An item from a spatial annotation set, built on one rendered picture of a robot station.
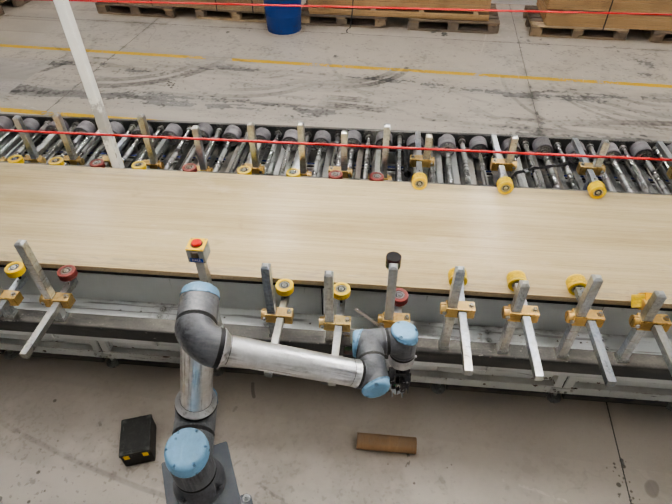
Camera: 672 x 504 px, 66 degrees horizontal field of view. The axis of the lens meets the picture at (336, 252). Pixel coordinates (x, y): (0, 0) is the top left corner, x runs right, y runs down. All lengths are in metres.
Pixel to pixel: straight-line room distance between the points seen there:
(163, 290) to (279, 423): 0.94
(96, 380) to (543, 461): 2.47
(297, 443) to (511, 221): 1.57
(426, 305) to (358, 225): 0.52
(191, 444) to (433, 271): 1.23
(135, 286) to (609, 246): 2.27
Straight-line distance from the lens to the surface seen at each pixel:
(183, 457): 1.93
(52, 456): 3.18
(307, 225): 2.58
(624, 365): 2.55
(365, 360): 1.66
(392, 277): 2.00
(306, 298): 2.46
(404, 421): 2.93
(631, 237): 2.86
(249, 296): 2.52
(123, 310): 2.76
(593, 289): 2.16
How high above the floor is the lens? 2.54
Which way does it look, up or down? 43 degrees down
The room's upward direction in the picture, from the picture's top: 1 degrees counter-clockwise
